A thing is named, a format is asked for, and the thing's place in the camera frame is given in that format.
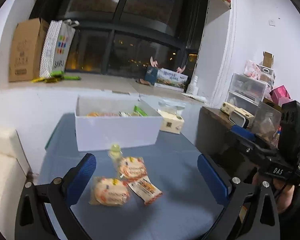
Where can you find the white storage box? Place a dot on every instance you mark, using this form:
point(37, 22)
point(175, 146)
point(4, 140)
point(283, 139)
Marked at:
point(126, 130)

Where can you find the orange snack pack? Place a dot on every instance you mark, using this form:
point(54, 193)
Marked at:
point(100, 114)

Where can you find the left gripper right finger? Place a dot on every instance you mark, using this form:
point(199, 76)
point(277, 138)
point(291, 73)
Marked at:
point(216, 179)

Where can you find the right hand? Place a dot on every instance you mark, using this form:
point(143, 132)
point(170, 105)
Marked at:
point(284, 199)

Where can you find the clear drawer organizer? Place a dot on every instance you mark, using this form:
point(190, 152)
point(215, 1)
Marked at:
point(245, 92)

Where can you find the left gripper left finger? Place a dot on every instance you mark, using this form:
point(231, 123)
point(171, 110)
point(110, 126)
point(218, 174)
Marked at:
point(77, 178)

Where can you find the green packets on sill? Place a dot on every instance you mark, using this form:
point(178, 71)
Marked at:
point(55, 77)

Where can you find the tissue pack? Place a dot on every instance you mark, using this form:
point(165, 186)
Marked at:
point(171, 111)

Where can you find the green snack bag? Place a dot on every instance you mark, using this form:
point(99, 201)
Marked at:
point(139, 112)

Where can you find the orange white packet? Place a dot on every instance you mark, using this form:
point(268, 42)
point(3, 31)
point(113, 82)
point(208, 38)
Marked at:
point(145, 190)

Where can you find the pink box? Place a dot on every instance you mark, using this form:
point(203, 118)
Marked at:
point(280, 95)

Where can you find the small retro radio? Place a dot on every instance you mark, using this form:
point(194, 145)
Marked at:
point(238, 116)

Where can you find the white Sanfu shopping bag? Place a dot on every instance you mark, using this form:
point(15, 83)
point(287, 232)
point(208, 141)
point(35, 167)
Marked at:
point(56, 46)

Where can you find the wooden side table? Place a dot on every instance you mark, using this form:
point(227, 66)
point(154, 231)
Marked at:
point(213, 125)

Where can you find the cream leather sofa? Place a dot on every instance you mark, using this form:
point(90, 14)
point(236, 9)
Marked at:
point(14, 168)

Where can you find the printed box on sill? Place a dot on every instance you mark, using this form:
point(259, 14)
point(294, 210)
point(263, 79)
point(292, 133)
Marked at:
point(165, 78)

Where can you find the yellow jelly cup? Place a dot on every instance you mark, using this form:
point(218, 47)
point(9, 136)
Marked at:
point(115, 152)

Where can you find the brown cardboard box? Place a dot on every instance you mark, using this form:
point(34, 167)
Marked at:
point(26, 50)

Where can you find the round pastry pack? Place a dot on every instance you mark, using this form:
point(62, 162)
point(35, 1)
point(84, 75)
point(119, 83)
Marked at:
point(108, 192)
point(131, 168)

